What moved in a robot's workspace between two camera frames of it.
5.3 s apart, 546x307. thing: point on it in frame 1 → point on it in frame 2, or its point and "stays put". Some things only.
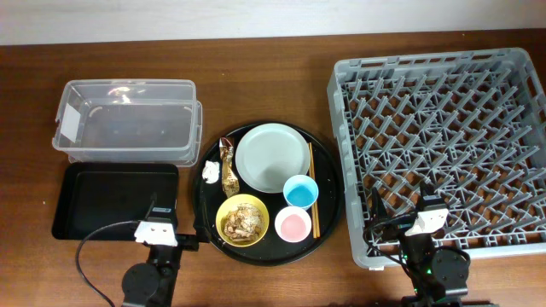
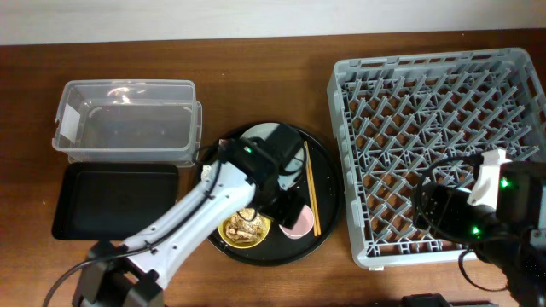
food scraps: (243, 224) stays put
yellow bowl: (242, 220) stays put
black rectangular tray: (107, 200) stays put
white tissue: (211, 170) stays put
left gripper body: (188, 242) → (288, 209)
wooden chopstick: (315, 212) → (310, 190)
